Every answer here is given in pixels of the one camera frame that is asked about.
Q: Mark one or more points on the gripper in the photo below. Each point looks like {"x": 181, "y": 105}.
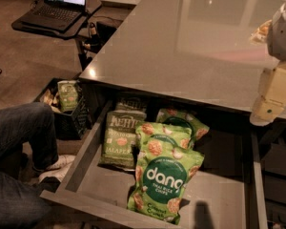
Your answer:
{"x": 283, "y": 37}

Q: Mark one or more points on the Kettle jalapeno chip bag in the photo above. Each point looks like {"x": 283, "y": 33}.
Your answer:
{"x": 120, "y": 139}

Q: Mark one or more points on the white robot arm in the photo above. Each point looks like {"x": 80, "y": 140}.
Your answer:
{"x": 275, "y": 36}

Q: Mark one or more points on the rear Dang rice chips bag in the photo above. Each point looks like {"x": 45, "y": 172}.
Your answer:
{"x": 183, "y": 118}

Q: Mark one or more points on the dang rice chips bag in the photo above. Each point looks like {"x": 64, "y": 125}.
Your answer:
{"x": 177, "y": 136}
{"x": 183, "y": 118}
{"x": 162, "y": 174}

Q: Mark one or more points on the open grey drawer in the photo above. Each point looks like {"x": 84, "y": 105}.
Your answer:
{"x": 225, "y": 193}

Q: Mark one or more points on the middle Dang rice chips bag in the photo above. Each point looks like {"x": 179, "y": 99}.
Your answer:
{"x": 177, "y": 136}

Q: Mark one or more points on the front Dang rice chips bag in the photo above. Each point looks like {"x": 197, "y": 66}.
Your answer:
{"x": 162, "y": 174}

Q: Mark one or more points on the green chip bag in crate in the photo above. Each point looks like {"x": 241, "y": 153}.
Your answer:
{"x": 68, "y": 95}

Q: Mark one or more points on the lower cabinet drawers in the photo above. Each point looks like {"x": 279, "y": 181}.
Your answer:
{"x": 272, "y": 150}

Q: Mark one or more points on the black plastic crate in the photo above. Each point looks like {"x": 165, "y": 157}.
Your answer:
{"x": 69, "y": 125}

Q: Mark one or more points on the black laptop stand table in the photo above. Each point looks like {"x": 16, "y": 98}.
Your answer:
{"x": 71, "y": 33}

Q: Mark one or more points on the snack packet in crate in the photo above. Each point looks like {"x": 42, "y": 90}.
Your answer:
{"x": 52, "y": 100}

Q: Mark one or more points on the black laptop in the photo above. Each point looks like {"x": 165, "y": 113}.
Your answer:
{"x": 56, "y": 15}

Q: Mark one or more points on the white sneaker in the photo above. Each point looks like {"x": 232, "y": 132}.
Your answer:
{"x": 58, "y": 170}

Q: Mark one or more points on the person's leg in jeans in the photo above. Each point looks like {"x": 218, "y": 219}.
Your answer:
{"x": 32, "y": 123}

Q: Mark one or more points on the person's near leg jeans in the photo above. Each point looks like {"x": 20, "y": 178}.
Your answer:
{"x": 21, "y": 206}

